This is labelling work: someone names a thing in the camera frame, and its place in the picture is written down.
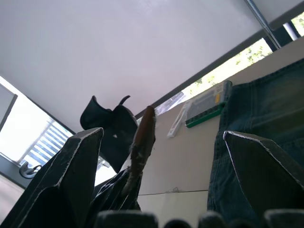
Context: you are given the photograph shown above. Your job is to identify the brown braided belt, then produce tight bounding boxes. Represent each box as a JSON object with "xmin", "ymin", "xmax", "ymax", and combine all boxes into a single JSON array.
[{"xmin": 122, "ymin": 105, "xmax": 157, "ymax": 198}]

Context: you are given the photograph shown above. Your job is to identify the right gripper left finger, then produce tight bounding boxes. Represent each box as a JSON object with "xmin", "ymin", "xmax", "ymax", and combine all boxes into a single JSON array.
[{"xmin": 4, "ymin": 127, "xmax": 105, "ymax": 228}]

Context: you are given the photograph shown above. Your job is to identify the black mesh office chair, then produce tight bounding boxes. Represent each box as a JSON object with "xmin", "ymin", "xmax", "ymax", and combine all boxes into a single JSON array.
[{"xmin": 79, "ymin": 95, "xmax": 139, "ymax": 174}]

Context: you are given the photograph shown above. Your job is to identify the green screwdriver bit box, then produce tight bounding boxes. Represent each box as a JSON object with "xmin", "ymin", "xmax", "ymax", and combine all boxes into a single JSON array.
[{"xmin": 184, "ymin": 80, "xmax": 233, "ymax": 129}]

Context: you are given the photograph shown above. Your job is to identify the flat white tool case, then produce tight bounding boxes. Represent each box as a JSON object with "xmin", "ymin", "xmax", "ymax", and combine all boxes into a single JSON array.
[{"xmin": 167, "ymin": 101, "xmax": 191, "ymax": 138}]

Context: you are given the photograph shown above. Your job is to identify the small grey curved object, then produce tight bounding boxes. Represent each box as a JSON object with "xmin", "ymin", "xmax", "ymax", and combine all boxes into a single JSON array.
[{"xmin": 19, "ymin": 161, "xmax": 43, "ymax": 179}]

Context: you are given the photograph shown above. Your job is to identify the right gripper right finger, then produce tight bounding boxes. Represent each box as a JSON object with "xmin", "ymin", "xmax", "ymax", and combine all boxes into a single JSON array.
[{"xmin": 224, "ymin": 131, "xmax": 304, "ymax": 221}]

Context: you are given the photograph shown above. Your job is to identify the blue denim shorts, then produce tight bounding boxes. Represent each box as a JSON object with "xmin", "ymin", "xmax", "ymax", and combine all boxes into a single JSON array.
[{"xmin": 207, "ymin": 58, "xmax": 304, "ymax": 228}]

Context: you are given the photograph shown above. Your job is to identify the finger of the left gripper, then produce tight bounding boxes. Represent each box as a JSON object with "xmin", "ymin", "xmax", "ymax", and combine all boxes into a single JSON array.
[
  {"xmin": 91, "ymin": 167, "xmax": 130, "ymax": 212},
  {"xmin": 125, "ymin": 172, "xmax": 143, "ymax": 211}
]

